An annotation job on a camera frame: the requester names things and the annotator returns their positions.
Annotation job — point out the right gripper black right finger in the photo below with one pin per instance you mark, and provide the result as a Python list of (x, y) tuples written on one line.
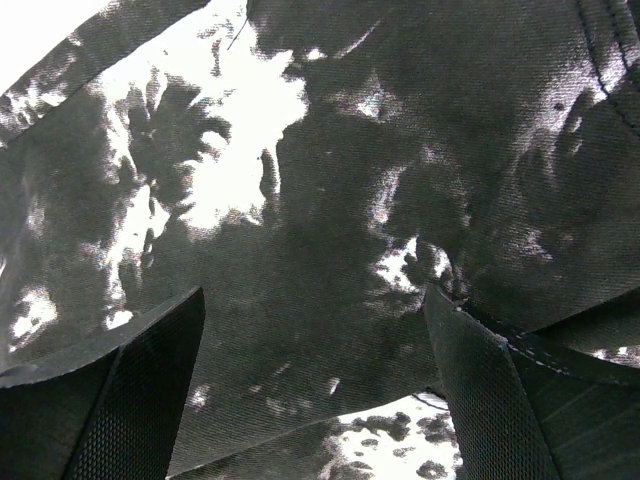
[(526, 408)]

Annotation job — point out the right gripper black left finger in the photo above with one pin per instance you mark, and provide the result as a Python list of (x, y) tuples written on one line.
[(108, 407)]

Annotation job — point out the black white splattered trousers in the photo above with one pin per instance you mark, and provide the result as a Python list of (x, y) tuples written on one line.
[(314, 167)]

